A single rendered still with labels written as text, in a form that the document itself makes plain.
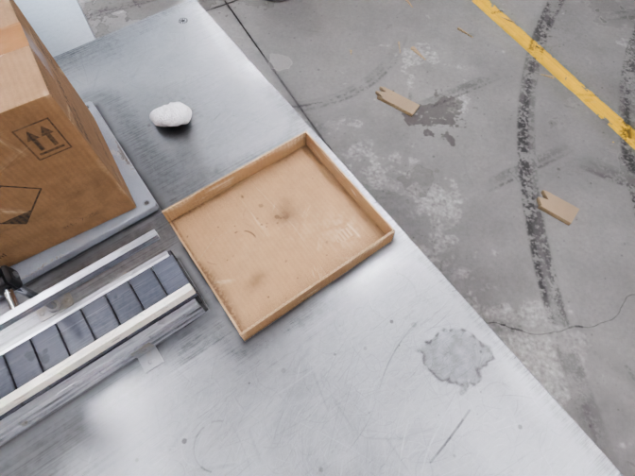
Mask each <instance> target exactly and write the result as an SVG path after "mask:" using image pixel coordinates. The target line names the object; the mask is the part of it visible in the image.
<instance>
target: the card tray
mask: <svg viewBox="0 0 635 476"><path fill-rule="evenodd" d="M162 213H163V215H164V216H165V218H166V219H167V221H168V222H169V224H170V225H171V227H172V228H173V230H174V232H176V234H177V235H178V237H179V238H180V241H181V242H182V244H183V245H184V247H185V249H186V250H187V252H188V253H189V255H190V256H191V258H192V260H193V261H194V263H195V264H196V266H197V268H198V270H199V271H200V273H201V274H202V276H203V277H204V279H205V280H206V281H207V283H208V284H209V286H210V287H211V289H212V291H213V292H214V294H215V296H216V297H217V299H218V301H219V302H220V304H221V305H222V307H223V309H224V310H225V312H226V313H227V315H228V316H229V318H230V320H231V321H232V323H233V325H234V326H235V328H236V329H237V330H238V332H239V334H240V336H241V337H242V338H243V340H244V341H246V340H248V339H249V338H251V336H253V335H254V334H255V333H257V332H259V331H260V330H262V329H263V328H265V327H266V326H268V325H269V324H271V323H272V322H273V321H275V320H276V319H278V318H279V317H281V316H282V315H284V314H286V313H287V312H289V311H290V310H292V309H293V308H294V307H296V306H297V305H299V304H300V303H302V302H303V301H305V300H306V299H308V298H309V297H310V296H312V295H313V294H314V293H316V292H317V291H319V290H320V289H322V288H323V287H325V286H326V285H328V284H329V283H331V282H332V281H334V280H335V279H337V278H338V277H340V276H341V275H343V274H344V273H346V272H347V271H349V270H350V269H352V268H353V267H354V266H356V265H357V264H359V263H361V262H362V261H364V260H365V259H366V258H367V257H369V256H370V255H371V254H373V253H374V252H376V251H377V250H379V249H380V248H382V247H384V246H385V245H387V244H388V243H390V242H391V241H392V238H393V236H394V233H395V229H393V228H392V227H391V226H390V224H389V223H388V222H387V221H386V220H385V219H384V217H383V216H382V215H381V214H380V213H379V212H378V211H377V210H376V209H375V208H374V206H373V205H372V204H371V203H370V202H369V201H368V200H367V198H366V197H365V196H364V195H363V194H362V193H361V192H360V191H359V189H358V188H357V187H356V186H355V185H354V184H353V183H352V181H351V180H350V179H349V178H348V177H347V176H346V175H345V174H344V172H343V171H342V170H341V169H340V168H339V167H338V166H337V165H336V163H335V162H334V161H333V160H332V159H331V158H330V157H329V155H328V154H327V153H326V152H325V151H324V150H323V149H322V148H321V146H320V145H319V144H318V143H317V142H316V141H315V140H314V138H313V137H312V136H311V135H310V134H309V133H308V132H307V131H306V130H305V131H304V132H303V133H301V134H299V135H297V136H295V137H294V138H292V139H290V140H288V141H286V142H285V143H283V144H280V145H278V146H277V147H275V148H273V149H271V150H270V151H268V152H267V153H265V154H263V155H262V156H260V157H258V158H256V159H254V160H253V161H250V162H248V163H246V164H245V165H243V166H241V167H239V168H237V169H236V170H234V171H232V172H230V173H229V174H228V175H226V176H224V177H222V178H220V179H218V180H216V181H214V182H213V183H211V184H209V185H207V186H205V187H204V188H202V189H200V190H198V191H196V192H195V193H193V194H191V195H189V196H187V197H186V198H184V199H182V200H181V201H179V202H177V203H175V204H173V205H172V206H170V207H168V208H166V209H164V210H163V211H162Z"/></svg>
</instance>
